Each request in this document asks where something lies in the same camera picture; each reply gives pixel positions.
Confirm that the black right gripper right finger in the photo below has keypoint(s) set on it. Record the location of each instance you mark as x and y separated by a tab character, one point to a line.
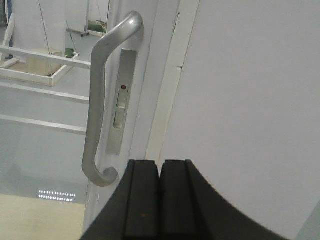
191	209

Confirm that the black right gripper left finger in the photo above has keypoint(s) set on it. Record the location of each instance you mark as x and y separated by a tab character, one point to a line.
132	212

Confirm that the silver curved door handle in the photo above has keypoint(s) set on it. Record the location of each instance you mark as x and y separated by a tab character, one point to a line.
132	23

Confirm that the white framed transparent sliding door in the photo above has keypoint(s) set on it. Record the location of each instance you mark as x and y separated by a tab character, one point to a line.
43	132

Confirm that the silver door lock plate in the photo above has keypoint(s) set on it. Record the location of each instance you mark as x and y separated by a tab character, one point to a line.
124	83

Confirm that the wooden base platform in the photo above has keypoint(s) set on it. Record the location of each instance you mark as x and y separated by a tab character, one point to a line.
24	218

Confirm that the white wall panel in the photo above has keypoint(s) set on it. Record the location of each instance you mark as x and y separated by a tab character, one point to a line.
247	107

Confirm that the white door frame post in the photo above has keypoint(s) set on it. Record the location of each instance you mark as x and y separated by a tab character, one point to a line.
179	43

